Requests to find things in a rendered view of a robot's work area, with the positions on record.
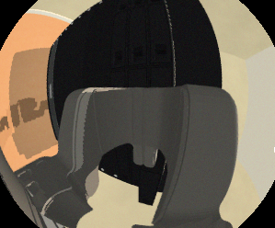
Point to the black server rack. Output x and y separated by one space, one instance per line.
80 59

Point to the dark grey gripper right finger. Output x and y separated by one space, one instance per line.
196 129

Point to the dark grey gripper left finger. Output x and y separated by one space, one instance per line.
94 121

